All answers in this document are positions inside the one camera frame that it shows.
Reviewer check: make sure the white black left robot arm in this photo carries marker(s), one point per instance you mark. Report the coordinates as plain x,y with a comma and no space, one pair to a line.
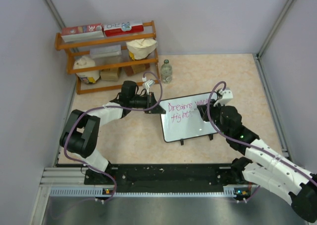
80,134

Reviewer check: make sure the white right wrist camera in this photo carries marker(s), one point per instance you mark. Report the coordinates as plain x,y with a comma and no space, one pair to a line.
223,97

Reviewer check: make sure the red white box right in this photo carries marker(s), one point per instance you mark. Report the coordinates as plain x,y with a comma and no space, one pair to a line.
123,28

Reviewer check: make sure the red white box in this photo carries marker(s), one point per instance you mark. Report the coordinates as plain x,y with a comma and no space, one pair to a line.
84,32
123,28

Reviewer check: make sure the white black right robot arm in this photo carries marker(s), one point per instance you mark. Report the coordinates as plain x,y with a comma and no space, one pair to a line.
261,164

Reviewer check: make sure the grey slotted cable duct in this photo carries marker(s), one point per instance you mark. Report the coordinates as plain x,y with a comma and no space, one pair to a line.
230,192

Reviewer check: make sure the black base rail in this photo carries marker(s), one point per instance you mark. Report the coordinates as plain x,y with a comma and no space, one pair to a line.
173,177

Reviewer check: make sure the black framed whiteboard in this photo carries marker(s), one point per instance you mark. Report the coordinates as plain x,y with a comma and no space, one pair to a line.
179,123

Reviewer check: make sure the red white box left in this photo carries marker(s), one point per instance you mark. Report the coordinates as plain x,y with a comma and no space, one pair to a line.
84,32

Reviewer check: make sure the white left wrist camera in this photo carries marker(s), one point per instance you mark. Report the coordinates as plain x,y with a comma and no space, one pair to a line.
147,84

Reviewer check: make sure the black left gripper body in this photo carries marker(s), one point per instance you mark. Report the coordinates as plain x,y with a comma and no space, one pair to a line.
140,102

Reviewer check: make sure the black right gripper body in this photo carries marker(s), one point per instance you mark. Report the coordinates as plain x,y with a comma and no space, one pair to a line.
215,112

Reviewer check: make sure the clear glass bottle green cap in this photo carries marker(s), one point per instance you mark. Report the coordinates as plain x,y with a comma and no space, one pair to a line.
166,72

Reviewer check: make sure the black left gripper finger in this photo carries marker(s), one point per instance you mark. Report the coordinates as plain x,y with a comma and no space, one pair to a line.
157,111
153,103

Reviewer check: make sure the tan cardboard box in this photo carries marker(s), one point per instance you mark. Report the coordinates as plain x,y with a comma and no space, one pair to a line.
111,74

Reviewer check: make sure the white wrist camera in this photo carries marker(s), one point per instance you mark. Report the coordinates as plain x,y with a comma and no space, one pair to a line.
223,97
147,84

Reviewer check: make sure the clear plastic container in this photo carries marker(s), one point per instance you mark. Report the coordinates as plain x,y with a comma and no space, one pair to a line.
106,55

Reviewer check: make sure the orange wooden shelf rack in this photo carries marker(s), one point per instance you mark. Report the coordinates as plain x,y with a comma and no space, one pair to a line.
85,69

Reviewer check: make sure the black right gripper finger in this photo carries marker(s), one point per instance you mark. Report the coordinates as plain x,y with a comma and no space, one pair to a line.
204,108
205,118

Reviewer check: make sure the cream paper bag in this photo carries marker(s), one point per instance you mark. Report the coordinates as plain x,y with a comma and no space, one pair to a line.
141,48

